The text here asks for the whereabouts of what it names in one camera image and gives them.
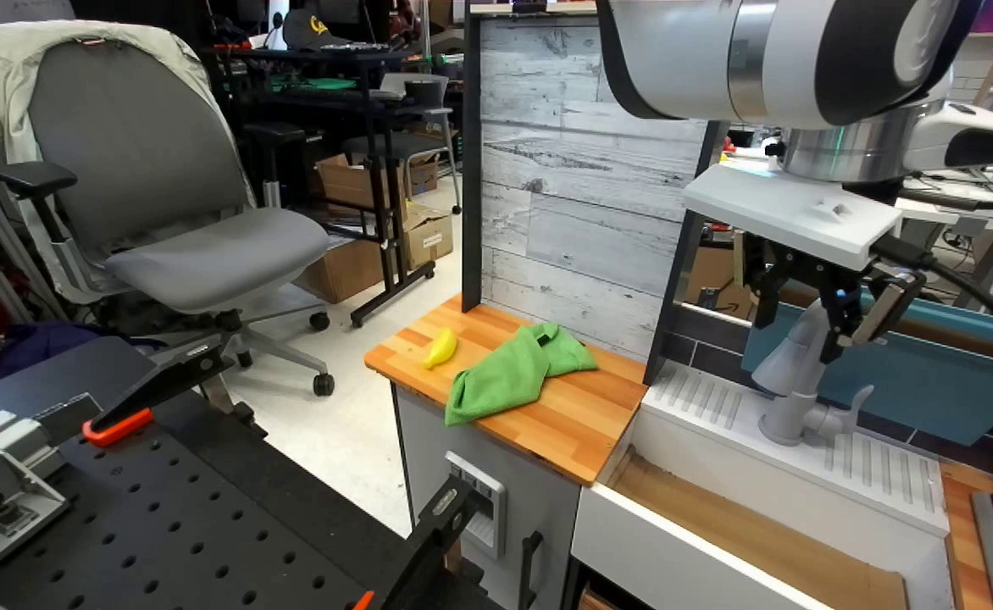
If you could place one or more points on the teal plastic bin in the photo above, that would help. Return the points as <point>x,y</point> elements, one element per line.
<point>936,391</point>

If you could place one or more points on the grey metal mount bracket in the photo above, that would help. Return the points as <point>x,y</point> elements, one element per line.
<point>8,508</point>

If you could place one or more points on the brown cardboard box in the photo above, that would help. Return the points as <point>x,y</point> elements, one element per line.
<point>717,274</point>

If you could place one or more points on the grey office chair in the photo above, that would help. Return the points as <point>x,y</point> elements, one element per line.
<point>135,148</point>

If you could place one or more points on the grey wood backsplash panel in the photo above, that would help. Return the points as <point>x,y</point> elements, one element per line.
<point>564,203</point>

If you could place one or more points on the green cloth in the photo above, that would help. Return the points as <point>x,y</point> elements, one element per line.
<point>512,373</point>

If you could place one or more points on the black metal desk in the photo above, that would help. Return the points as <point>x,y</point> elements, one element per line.
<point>382,203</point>

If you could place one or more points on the black clamp orange tip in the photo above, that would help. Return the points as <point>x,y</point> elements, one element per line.
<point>169,383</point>
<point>433,542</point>

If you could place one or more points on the large cardboard box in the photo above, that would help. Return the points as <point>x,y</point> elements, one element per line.
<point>344,273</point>

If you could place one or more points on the white wrist mounting plate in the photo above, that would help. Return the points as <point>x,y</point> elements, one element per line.
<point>776,206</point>

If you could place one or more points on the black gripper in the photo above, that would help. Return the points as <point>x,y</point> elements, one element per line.
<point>817,273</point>

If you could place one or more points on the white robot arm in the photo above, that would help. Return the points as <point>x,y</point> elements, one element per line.
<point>789,54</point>

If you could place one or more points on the white cabinet outlet plate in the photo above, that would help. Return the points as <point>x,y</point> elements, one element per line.
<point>484,504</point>

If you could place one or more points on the white toy kitchen sink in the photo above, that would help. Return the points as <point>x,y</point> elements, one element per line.
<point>699,409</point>

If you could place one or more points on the wooden top kitchen counter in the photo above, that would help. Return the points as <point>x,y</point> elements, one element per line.
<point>564,424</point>

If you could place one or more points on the yellow toy banana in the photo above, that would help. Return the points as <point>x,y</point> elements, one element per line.
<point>443,351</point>

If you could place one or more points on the grey toy sink faucet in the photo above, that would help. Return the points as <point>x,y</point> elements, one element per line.
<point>796,361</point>

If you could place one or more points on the small cardboard box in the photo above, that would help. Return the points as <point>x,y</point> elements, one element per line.
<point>346,183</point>

